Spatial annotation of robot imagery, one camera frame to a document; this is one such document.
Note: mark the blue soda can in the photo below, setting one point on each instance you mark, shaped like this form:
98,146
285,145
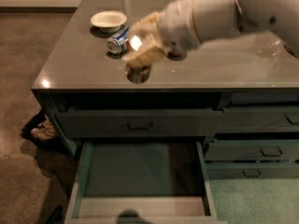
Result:
117,44

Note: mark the closed top left drawer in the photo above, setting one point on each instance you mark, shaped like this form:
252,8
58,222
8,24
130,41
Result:
139,123

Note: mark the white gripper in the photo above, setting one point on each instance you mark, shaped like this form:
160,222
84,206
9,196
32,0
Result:
177,27

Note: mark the white paper bowl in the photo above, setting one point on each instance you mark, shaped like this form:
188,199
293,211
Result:
108,21

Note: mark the open middle drawer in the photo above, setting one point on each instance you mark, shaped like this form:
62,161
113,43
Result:
151,183

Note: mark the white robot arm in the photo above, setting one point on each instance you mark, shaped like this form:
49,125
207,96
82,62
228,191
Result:
216,19

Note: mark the top right drawer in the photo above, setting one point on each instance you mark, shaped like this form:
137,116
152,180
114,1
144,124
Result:
260,119

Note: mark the middle right drawer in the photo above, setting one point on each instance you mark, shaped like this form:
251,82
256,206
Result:
253,150

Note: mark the bottom right drawer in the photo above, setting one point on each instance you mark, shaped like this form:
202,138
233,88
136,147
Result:
253,170

